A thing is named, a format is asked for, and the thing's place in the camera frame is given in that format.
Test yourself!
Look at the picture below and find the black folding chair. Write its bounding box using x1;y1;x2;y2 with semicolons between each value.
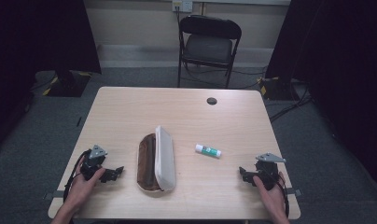
177;14;243;90

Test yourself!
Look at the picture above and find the black floor cable bundle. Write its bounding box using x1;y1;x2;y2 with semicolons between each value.
268;78;314;123

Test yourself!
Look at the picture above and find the white wall socket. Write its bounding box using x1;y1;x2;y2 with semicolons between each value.
172;0;194;14

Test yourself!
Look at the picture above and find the white green glue stick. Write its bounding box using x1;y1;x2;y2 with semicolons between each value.
194;143;223;159

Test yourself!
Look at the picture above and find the person's left hand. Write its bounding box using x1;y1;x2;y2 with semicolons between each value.
63;156;107;211

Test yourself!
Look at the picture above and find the dark curtain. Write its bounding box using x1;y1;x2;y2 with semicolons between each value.
265;0;377;195

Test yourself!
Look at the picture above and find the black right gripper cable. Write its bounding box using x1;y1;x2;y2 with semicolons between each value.
277;172;291;218

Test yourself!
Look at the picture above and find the black stand base yellow tape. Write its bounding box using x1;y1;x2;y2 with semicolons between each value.
41;70;93;98
257;76;301;102

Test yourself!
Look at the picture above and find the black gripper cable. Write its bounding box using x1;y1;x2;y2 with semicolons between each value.
63;148;92;204
277;172;291;218

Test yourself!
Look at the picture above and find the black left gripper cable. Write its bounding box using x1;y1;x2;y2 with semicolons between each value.
63;148;92;204

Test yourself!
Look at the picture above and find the grey table bracket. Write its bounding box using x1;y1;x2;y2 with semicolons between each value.
42;189;65;201
285;187;303;198

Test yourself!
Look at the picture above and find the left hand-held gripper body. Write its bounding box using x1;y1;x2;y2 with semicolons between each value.
80;144;109;182

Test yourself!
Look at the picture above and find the person's right hand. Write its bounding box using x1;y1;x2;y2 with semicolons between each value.
252;171;289;216

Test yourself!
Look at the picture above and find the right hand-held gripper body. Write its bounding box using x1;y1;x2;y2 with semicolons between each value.
249;151;287;191

